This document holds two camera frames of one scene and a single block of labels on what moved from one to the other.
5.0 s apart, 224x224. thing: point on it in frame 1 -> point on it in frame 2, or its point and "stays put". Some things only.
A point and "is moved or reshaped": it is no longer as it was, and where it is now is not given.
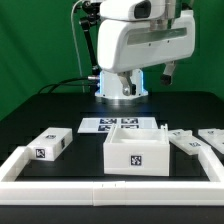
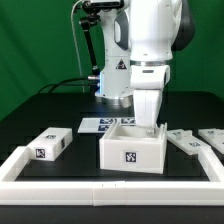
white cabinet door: [186, 141] stays put
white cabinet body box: [137, 151] is moved or reshaped
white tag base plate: [106, 124] stays put
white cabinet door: [213, 136] stays put
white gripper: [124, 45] -> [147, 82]
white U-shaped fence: [98, 192] stays put
